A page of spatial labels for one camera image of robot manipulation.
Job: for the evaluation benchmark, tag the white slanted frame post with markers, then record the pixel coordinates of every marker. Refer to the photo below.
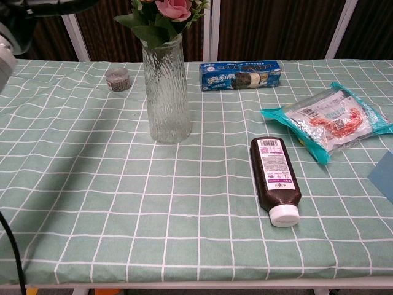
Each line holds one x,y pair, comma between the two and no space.
76,37
340,30

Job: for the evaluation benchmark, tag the green checked tablecloth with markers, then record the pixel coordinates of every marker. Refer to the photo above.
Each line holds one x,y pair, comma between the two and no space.
196,246

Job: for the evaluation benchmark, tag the brown bottle white cap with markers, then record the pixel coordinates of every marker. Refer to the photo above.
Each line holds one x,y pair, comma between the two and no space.
276,190

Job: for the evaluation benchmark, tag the small clear plastic jar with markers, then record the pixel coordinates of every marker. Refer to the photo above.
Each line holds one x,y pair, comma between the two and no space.
118,80

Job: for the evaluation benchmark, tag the white upright frame post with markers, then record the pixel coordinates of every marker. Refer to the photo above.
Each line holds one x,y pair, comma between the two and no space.
207,37
215,30

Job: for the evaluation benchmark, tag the clear ribbed glass vase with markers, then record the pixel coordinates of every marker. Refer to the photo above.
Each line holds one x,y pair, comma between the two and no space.
167,101

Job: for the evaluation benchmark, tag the teal clear snack package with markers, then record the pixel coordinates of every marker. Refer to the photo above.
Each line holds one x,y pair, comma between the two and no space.
334,123

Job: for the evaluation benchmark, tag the pink rose bouquet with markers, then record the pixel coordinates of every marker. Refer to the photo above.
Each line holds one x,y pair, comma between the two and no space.
175,7

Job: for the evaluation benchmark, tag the blue Oreo cookie box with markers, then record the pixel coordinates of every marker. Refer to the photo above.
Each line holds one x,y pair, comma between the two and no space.
221,78

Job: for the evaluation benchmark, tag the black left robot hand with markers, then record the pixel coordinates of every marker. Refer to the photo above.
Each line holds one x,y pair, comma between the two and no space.
55,5

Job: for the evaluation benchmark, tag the white table frame rail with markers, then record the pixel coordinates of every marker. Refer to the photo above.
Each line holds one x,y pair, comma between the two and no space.
196,284

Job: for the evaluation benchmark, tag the dark brown curtain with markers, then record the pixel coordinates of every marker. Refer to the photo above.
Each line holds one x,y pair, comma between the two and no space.
276,27

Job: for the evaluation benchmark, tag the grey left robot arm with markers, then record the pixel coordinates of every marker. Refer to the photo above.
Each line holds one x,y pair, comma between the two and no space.
7,61

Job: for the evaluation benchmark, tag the orange floor object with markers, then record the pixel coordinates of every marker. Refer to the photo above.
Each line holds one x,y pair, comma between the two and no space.
31,291
107,292

